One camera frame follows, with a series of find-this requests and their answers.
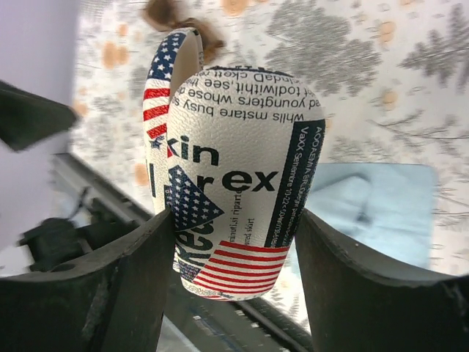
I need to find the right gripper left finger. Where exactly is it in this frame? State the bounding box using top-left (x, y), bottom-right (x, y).
top-left (1, 211), bottom-right (174, 351)

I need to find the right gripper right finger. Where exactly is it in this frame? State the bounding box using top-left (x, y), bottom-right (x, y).
top-left (295, 211), bottom-right (468, 351)

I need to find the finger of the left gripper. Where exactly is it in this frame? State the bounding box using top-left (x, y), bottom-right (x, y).
top-left (1, 81), bottom-right (78, 151)

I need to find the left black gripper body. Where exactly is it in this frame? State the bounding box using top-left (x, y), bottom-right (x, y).
top-left (18, 197), bottom-right (147, 271)

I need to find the flag print glasses case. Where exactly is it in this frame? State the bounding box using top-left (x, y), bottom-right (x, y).
top-left (142, 28), bottom-right (325, 301)

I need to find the floral table mat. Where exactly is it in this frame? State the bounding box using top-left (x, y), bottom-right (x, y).
top-left (69, 0), bottom-right (469, 331)

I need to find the light blue cleaning cloth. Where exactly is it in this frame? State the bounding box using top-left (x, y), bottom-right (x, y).
top-left (305, 163), bottom-right (437, 268)

